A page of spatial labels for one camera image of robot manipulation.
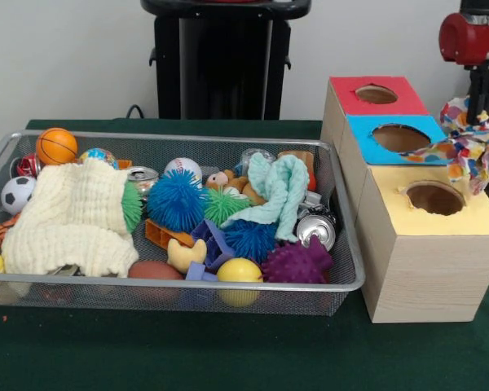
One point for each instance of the purple spiky ball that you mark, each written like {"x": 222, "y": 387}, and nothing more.
{"x": 295, "y": 264}

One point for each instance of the cream knitted cloth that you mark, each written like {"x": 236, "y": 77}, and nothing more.
{"x": 65, "y": 212}

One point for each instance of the green spiky puffer ball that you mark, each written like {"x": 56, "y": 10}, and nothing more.
{"x": 224, "y": 203}

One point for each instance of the light teal cloth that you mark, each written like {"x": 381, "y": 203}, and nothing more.
{"x": 285, "y": 191}

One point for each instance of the blue puffer ball with eyes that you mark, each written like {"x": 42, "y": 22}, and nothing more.
{"x": 175, "y": 199}

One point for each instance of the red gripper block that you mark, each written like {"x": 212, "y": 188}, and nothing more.
{"x": 472, "y": 42}

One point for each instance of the colourful patterned cloth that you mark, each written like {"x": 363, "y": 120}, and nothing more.
{"x": 468, "y": 150}

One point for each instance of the white baseball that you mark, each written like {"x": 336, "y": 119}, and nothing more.
{"x": 183, "y": 167}

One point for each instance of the orange toy basketball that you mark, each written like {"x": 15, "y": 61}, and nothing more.
{"x": 57, "y": 146}

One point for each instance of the dark green table cloth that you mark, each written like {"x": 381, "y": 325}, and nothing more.
{"x": 187, "y": 354}

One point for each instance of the wooden box with three holes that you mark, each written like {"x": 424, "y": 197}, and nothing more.
{"x": 432, "y": 277}

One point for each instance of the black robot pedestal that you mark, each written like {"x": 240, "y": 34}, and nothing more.
{"x": 212, "y": 61}

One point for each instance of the globe print ball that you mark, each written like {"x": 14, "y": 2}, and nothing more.
{"x": 100, "y": 156}

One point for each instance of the small soccer ball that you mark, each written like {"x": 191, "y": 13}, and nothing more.
{"x": 18, "y": 195}

